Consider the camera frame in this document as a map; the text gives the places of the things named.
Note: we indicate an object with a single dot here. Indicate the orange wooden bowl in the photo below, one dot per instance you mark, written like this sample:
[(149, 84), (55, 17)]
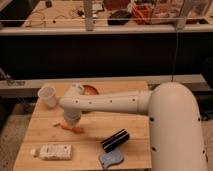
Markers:
[(90, 90)]

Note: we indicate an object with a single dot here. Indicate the orange plastic crate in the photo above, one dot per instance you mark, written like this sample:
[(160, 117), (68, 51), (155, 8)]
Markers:
[(142, 15)]

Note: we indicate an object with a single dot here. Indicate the white plastic bottle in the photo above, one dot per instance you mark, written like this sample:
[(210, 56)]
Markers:
[(53, 152)]

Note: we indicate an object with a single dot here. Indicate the black striped eraser block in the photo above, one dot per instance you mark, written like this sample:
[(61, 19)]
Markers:
[(115, 140)]

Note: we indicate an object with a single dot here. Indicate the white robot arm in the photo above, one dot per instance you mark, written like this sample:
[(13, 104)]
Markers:
[(176, 136)]

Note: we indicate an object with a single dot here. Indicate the blue sponge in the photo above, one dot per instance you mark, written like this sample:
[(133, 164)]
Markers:
[(111, 158)]

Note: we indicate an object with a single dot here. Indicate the black bag on bench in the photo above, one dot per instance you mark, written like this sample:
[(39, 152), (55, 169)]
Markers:
[(119, 17)]

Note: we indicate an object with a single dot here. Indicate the orange chili pepper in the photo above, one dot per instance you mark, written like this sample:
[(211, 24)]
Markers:
[(62, 124)]

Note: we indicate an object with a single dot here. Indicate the translucent plastic cup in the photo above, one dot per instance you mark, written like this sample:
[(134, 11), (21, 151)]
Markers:
[(47, 95)]

